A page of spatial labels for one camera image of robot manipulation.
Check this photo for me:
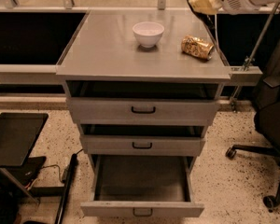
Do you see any black pole on floor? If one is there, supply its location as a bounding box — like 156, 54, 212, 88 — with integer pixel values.
54, 154, 77, 224

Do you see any grey top drawer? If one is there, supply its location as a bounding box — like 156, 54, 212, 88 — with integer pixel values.
66, 80, 217, 126

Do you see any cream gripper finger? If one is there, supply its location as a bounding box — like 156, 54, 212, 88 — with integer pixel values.
188, 0, 222, 15

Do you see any black office chair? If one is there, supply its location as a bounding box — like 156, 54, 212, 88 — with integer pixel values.
225, 19, 280, 211

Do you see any grey metal drawer cabinet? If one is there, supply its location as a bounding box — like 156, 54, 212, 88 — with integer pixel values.
55, 8, 232, 158

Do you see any crushed gold soda can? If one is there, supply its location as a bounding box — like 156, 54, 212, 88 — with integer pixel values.
181, 35, 215, 61

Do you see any black rxbar chocolate wrapper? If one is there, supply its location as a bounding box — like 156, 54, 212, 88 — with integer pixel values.
187, 0, 213, 26

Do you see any white cable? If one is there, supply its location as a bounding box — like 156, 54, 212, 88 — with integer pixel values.
212, 14, 220, 52

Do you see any white ceramic bowl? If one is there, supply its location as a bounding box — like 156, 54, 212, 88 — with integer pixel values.
133, 21, 164, 48

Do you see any grey bottom drawer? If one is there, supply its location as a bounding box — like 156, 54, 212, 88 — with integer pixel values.
81, 155, 204, 217

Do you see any grey drawer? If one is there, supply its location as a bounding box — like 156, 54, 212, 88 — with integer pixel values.
81, 155, 204, 217
80, 124, 205, 156
66, 80, 217, 126

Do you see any metal rod with clamp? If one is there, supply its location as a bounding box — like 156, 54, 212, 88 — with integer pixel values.
230, 3, 280, 112

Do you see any black side table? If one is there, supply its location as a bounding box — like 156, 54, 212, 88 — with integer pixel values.
0, 112, 49, 203

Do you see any black floor cable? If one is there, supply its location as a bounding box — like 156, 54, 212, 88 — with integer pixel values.
27, 148, 84, 191

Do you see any grey middle drawer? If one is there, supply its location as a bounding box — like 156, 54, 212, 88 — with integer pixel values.
80, 124, 205, 156

